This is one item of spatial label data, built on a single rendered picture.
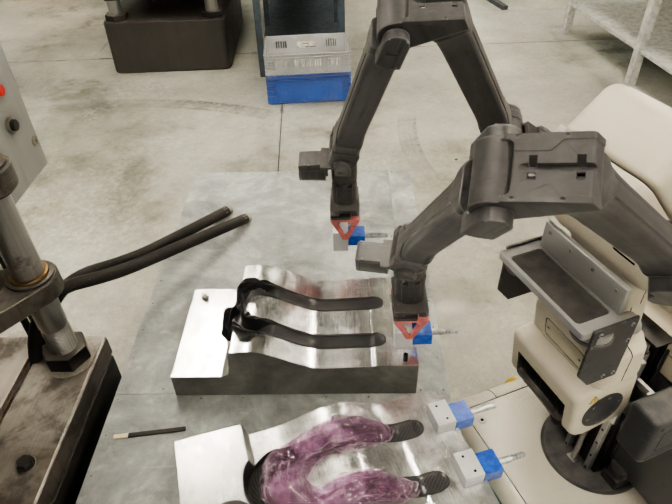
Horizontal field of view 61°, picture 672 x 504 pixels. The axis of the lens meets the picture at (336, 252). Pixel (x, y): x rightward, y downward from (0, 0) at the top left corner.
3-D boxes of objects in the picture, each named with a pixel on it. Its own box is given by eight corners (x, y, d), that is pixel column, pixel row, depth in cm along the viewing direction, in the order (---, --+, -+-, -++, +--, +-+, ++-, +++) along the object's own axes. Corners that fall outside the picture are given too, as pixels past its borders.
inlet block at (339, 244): (386, 237, 142) (387, 219, 138) (387, 250, 138) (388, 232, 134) (333, 238, 142) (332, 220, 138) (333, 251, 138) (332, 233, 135)
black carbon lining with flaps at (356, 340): (382, 301, 130) (383, 270, 124) (386, 356, 117) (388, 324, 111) (229, 303, 130) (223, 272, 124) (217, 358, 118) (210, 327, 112)
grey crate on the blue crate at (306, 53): (347, 52, 430) (347, 32, 421) (351, 73, 398) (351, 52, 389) (266, 55, 429) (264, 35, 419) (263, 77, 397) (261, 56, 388)
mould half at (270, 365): (405, 304, 139) (408, 262, 130) (416, 393, 119) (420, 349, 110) (199, 307, 140) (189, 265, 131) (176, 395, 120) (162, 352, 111)
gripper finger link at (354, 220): (331, 245, 134) (329, 213, 128) (331, 227, 139) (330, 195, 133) (360, 245, 134) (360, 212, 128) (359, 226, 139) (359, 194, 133)
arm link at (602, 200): (585, 204, 50) (592, 101, 52) (454, 218, 60) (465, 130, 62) (719, 308, 80) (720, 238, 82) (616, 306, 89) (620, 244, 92)
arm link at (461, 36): (464, 7, 75) (461, -50, 79) (369, 39, 81) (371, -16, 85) (529, 164, 112) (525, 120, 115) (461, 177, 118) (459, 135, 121)
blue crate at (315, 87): (348, 79, 444) (347, 50, 430) (351, 102, 412) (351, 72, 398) (269, 82, 443) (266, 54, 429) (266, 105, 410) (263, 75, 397)
